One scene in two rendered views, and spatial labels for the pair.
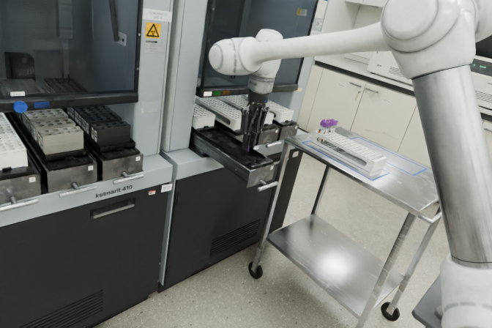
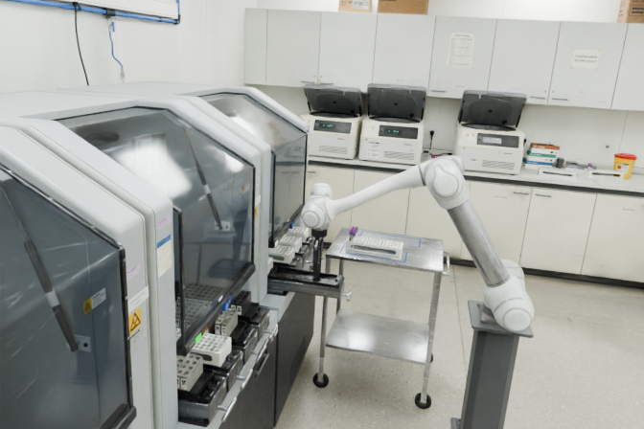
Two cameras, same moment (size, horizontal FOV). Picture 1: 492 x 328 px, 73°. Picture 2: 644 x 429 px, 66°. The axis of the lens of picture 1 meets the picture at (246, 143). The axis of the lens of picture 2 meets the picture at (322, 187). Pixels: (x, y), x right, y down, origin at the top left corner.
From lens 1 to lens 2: 139 cm
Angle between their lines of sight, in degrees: 30
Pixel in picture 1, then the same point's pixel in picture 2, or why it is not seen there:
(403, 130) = not seen: hidden behind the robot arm
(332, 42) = (381, 190)
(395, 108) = (336, 183)
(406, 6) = (445, 183)
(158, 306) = not seen: outside the picture
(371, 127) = not seen: hidden behind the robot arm
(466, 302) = (502, 302)
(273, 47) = (350, 203)
